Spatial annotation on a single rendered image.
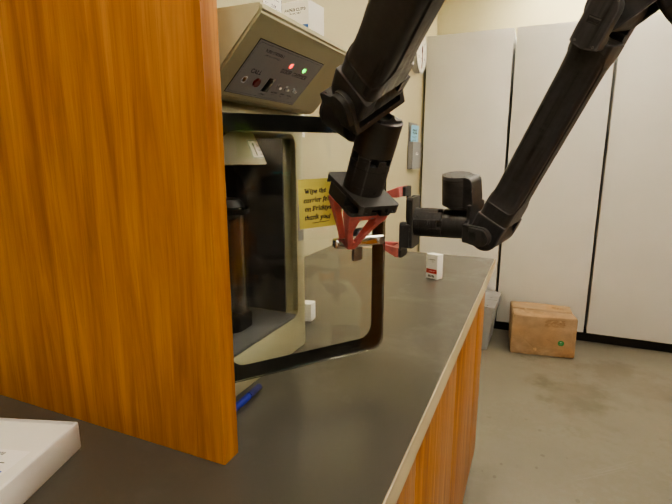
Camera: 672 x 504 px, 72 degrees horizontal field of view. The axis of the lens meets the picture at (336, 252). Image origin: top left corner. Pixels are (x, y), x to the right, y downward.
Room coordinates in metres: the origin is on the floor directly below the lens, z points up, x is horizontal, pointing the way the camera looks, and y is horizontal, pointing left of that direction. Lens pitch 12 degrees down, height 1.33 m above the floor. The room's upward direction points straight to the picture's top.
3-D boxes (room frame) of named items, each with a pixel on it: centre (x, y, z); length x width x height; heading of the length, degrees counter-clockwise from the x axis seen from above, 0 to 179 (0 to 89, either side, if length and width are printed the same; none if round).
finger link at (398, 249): (0.95, -0.11, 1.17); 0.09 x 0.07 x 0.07; 67
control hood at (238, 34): (0.76, 0.08, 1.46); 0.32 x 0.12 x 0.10; 157
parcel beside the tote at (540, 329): (3.09, -1.44, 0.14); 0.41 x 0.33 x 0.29; 73
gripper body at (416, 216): (0.92, -0.18, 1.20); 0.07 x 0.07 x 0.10; 67
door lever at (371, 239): (0.73, -0.03, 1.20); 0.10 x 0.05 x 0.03; 120
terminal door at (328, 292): (0.72, 0.05, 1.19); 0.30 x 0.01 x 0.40; 120
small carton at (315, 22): (0.82, 0.05, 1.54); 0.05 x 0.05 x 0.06; 62
